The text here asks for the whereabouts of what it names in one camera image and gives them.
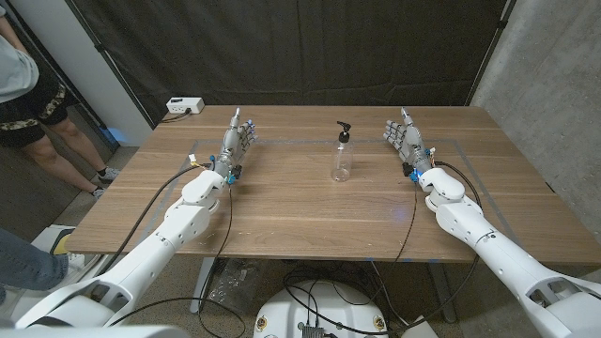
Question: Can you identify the black power strip cord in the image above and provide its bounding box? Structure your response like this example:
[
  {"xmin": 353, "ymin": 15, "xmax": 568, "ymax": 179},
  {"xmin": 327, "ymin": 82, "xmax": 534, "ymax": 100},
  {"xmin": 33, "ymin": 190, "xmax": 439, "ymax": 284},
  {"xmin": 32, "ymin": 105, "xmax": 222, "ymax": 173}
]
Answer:
[{"xmin": 161, "ymin": 108, "xmax": 193, "ymax": 124}]

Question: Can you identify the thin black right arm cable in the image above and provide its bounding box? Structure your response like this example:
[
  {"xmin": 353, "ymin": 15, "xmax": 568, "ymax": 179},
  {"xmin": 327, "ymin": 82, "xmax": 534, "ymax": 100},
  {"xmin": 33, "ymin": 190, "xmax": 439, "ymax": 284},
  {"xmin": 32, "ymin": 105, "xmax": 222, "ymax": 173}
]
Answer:
[{"xmin": 375, "ymin": 181, "xmax": 420, "ymax": 301}]

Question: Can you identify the black backdrop stand pole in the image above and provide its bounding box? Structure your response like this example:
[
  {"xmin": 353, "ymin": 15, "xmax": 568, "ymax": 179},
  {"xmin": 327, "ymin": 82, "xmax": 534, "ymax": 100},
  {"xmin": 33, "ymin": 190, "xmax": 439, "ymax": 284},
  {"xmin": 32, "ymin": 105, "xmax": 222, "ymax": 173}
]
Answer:
[
  {"xmin": 466, "ymin": 0, "xmax": 517, "ymax": 107},
  {"xmin": 65, "ymin": 0, "xmax": 156, "ymax": 129}
]

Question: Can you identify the white robot torso base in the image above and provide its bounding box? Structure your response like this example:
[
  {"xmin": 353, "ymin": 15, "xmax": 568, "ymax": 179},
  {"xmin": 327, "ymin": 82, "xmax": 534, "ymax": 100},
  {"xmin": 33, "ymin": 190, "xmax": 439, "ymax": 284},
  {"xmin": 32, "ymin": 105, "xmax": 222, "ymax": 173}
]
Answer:
[{"xmin": 253, "ymin": 280, "xmax": 390, "ymax": 338}]

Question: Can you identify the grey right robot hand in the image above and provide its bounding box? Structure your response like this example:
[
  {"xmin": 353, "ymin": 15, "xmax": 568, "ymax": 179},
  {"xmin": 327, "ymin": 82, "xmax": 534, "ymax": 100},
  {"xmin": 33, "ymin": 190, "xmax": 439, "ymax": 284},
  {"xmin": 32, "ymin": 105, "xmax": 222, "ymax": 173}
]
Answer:
[{"xmin": 382, "ymin": 106, "xmax": 436, "ymax": 176}]

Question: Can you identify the person in blue jeans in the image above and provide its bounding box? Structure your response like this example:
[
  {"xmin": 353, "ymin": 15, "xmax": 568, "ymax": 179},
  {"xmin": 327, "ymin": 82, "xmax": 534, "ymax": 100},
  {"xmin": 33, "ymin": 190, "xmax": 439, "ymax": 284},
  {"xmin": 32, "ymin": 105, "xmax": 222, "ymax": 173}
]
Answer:
[{"xmin": 0, "ymin": 227, "xmax": 85, "ymax": 306}]

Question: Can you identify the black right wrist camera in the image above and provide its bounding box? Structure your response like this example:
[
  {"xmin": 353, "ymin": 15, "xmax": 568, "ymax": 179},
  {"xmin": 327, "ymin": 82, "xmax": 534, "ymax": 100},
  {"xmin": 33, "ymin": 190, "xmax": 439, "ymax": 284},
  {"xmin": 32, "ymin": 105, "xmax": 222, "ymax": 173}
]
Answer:
[{"xmin": 401, "ymin": 161, "xmax": 420, "ymax": 184}]

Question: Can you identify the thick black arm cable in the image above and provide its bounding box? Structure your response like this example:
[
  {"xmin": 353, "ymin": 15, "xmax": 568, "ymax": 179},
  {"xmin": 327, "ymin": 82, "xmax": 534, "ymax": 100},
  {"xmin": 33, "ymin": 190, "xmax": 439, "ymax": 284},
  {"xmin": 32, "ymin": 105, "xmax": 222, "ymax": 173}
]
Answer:
[
  {"xmin": 434, "ymin": 161, "xmax": 484, "ymax": 210},
  {"xmin": 96, "ymin": 161, "xmax": 216, "ymax": 277}
]

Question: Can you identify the white floor plate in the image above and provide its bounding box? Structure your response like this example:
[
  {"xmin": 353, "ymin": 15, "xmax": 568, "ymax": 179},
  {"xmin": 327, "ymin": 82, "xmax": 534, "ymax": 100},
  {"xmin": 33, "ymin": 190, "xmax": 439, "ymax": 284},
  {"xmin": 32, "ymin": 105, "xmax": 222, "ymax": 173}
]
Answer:
[{"xmin": 401, "ymin": 321, "xmax": 440, "ymax": 338}]

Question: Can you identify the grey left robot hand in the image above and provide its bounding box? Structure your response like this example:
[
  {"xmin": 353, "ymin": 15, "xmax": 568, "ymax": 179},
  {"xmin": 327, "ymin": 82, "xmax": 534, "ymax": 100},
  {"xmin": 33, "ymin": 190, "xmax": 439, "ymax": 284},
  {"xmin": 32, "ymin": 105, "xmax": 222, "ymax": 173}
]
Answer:
[{"xmin": 213, "ymin": 107, "xmax": 258, "ymax": 179}]

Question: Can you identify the white power strip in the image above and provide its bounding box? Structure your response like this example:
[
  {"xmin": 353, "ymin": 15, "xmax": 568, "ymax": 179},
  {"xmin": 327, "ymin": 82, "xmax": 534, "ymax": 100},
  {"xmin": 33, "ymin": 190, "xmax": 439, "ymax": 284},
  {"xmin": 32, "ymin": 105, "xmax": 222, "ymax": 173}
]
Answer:
[{"xmin": 165, "ymin": 97, "xmax": 206, "ymax": 115}]

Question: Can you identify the black floor cable tangle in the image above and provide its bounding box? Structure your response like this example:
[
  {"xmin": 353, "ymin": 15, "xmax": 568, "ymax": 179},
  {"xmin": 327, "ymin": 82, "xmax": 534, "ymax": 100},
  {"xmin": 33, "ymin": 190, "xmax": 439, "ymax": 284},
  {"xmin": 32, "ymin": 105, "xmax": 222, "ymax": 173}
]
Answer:
[{"xmin": 280, "ymin": 262, "xmax": 409, "ymax": 337}]

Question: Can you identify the clear bottle with black pump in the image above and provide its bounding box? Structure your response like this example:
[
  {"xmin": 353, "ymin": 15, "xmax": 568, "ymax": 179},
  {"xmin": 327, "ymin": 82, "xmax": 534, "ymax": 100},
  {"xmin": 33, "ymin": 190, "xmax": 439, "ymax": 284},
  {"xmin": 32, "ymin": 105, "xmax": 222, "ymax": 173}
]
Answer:
[{"xmin": 330, "ymin": 120, "xmax": 354, "ymax": 183}]

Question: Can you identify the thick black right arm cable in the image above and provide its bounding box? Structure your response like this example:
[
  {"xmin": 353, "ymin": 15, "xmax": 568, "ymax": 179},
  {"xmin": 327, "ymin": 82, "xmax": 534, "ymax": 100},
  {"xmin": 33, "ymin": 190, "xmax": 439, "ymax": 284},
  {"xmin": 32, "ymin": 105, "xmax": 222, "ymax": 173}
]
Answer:
[{"xmin": 434, "ymin": 161, "xmax": 484, "ymax": 210}]

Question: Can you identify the person in black shorts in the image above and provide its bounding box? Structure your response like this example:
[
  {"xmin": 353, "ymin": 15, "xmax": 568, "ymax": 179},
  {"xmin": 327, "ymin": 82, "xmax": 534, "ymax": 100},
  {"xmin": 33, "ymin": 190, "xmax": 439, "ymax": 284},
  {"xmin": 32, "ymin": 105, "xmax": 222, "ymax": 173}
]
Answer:
[{"xmin": 0, "ymin": 4, "xmax": 121, "ymax": 201}]

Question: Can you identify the clear plastic bag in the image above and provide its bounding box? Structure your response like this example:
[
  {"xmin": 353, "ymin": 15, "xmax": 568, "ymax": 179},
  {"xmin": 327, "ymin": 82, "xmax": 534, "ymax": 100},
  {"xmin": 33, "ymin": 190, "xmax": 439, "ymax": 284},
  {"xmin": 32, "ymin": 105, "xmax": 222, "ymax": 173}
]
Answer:
[{"xmin": 208, "ymin": 258, "xmax": 259, "ymax": 315}]

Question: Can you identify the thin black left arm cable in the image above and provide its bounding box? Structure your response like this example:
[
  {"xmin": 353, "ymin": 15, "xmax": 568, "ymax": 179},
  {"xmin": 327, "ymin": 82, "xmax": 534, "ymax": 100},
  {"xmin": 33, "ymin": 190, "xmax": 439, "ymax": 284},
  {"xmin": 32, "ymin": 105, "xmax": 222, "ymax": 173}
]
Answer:
[{"xmin": 108, "ymin": 180, "xmax": 247, "ymax": 338}]

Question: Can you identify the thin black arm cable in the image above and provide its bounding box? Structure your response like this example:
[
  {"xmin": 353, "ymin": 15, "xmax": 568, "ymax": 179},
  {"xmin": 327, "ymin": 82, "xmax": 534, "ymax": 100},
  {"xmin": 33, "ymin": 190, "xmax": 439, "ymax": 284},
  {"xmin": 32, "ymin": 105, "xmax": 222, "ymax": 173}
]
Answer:
[
  {"xmin": 108, "ymin": 180, "xmax": 247, "ymax": 338},
  {"xmin": 375, "ymin": 181, "xmax": 420, "ymax": 301}
]

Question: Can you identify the white table leg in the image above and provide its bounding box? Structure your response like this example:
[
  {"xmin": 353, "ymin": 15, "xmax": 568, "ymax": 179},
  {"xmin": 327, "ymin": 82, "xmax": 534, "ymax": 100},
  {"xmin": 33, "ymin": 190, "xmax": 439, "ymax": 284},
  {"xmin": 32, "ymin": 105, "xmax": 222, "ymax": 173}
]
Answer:
[
  {"xmin": 190, "ymin": 256, "xmax": 217, "ymax": 315},
  {"xmin": 427, "ymin": 262, "xmax": 457, "ymax": 324}
]

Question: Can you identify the white and yellow floor platform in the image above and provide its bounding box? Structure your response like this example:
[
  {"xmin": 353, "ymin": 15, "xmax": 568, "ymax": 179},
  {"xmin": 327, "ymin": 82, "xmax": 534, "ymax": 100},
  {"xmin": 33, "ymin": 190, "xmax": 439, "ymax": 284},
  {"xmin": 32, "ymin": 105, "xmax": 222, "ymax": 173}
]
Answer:
[{"xmin": 30, "ymin": 223, "xmax": 88, "ymax": 283}]

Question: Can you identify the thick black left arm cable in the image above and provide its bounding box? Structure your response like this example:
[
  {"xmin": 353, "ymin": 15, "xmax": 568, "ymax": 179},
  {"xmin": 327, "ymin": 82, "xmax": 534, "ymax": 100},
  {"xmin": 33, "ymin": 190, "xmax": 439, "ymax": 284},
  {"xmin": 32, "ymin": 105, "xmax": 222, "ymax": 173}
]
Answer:
[{"xmin": 96, "ymin": 161, "xmax": 216, "ymax": 277}]

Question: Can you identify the black backdrop curtain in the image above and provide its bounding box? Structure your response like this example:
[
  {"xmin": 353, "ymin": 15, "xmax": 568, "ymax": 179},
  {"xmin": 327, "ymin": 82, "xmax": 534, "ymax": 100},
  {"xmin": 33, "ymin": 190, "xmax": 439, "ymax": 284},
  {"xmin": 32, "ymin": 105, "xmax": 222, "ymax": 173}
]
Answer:
[{"xmin": 65, "ymin": 0, "xmax": 511, "ymax": 128}]

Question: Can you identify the white robot head cover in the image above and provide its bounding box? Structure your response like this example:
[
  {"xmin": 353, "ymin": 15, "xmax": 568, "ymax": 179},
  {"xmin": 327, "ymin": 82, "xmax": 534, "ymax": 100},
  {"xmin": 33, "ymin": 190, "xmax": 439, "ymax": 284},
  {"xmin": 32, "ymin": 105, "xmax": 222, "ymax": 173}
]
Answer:
[{"xmin": 0, "ymin": 325, "xmax": 192, "ymax": 338}]

